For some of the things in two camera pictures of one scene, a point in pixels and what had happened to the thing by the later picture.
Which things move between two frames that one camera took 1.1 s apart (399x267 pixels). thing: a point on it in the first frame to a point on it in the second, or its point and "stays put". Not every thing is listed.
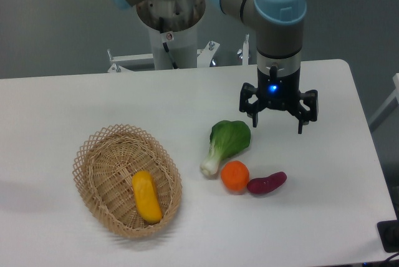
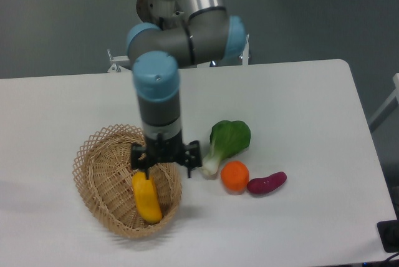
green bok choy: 227,139 stays put
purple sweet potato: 260,185 stays put
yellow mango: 147,199 stays put
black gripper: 278,93 to 170,150
